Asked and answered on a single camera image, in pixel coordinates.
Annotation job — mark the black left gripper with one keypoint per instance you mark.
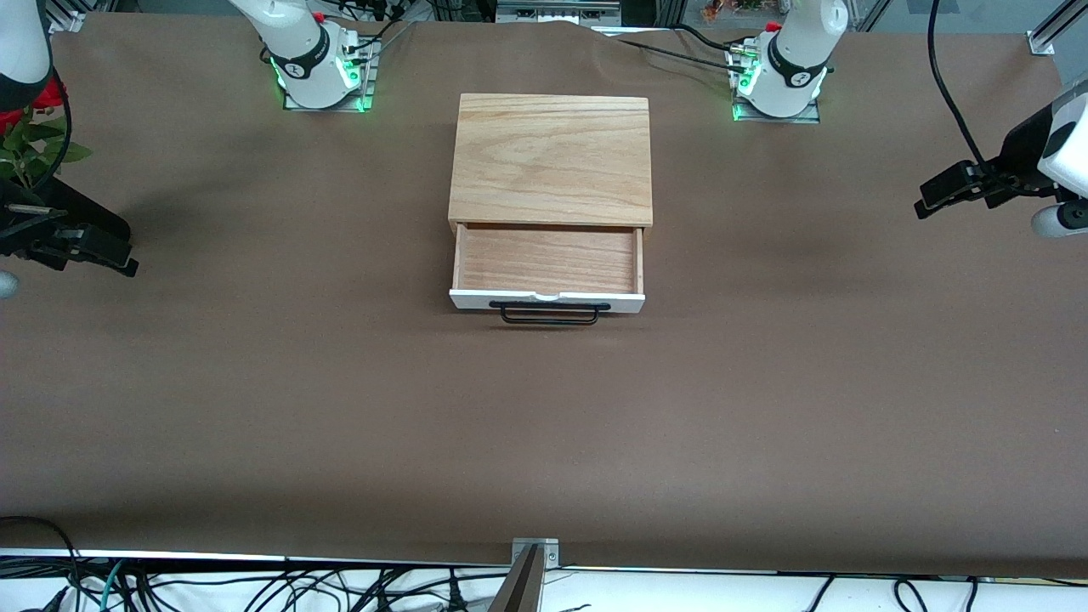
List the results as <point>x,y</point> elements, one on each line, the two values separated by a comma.
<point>1022,150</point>

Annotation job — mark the light wooden drawer cabinet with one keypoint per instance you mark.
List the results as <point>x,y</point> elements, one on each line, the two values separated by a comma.
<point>552,157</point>

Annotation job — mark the aluminium frame profile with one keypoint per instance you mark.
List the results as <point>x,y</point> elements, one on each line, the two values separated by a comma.
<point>1054,30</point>
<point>64,15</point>

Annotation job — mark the brown table cover sheet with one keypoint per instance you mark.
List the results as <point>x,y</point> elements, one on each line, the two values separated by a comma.
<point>544,425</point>

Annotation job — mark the grey power strip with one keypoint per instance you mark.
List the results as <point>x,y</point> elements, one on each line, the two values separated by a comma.
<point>557,8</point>

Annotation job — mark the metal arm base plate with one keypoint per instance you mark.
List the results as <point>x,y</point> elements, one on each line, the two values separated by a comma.
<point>365,85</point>
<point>807,117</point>

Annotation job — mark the white-fronted wooden drawer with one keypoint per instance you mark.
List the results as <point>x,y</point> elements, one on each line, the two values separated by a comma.
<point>548,259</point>

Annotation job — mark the red rose plant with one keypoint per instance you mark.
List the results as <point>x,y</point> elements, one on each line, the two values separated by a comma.
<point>34,140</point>

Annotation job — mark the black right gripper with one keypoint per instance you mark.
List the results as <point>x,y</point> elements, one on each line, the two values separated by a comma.
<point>61,215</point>

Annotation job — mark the metal table clamp bracket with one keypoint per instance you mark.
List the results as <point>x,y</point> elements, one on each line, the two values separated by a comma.
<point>531,574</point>

